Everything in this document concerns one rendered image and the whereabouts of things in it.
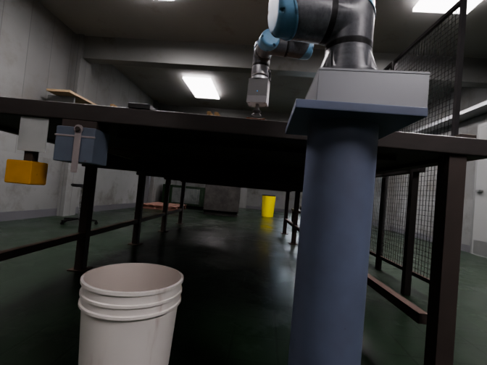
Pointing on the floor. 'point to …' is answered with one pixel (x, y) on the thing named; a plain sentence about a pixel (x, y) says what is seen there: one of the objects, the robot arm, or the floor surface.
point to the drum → (268, 206)
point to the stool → (79, 204)
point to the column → (336, 224)
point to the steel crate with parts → (221, 200)
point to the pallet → (161, 206)
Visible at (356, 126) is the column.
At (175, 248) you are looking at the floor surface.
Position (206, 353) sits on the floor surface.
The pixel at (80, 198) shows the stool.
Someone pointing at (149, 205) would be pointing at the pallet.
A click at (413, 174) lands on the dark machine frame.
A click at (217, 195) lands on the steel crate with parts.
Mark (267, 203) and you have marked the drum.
